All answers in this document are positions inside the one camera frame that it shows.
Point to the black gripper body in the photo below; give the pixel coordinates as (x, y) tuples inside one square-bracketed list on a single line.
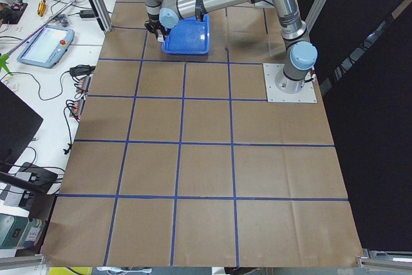
[(154, 26)]

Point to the teach pendant tablet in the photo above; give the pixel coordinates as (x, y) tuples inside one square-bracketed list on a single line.
[(46, 48)]

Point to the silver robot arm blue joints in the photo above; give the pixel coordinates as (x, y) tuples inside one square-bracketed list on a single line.
[(301, 55)]

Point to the blue plastic tray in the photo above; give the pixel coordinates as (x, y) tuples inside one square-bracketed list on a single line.
[(189, 37)]

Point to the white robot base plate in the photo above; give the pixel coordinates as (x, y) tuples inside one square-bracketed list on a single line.
[(280, 89)]

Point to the black power adapter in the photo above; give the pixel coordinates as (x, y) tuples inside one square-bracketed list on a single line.
[(87, 14)]

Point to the yellow handled tool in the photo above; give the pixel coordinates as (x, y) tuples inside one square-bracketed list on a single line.
[(41, 8)]

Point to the black monitor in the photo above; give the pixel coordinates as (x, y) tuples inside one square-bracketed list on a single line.
[(19, 124)]

